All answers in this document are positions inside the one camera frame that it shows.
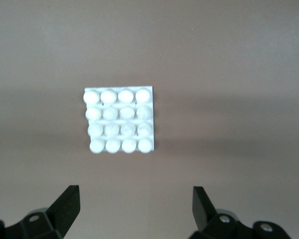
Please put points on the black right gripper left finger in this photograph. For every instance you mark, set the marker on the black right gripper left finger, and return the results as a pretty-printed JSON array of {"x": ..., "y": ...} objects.
[{"x": 57, "y": 216}]

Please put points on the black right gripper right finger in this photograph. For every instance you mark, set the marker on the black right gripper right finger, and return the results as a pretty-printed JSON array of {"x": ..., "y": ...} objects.
[{"x": 204, "y": 216}]

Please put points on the brown table cover sheet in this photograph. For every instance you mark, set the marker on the brown table cover sheet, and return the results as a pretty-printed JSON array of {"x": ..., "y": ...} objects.
[{"x": 149, "y": 49}]

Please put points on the white studded base plate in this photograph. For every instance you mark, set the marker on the white studded base plate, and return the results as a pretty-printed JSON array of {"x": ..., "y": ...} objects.
[{"x": 119, "y": 119}]

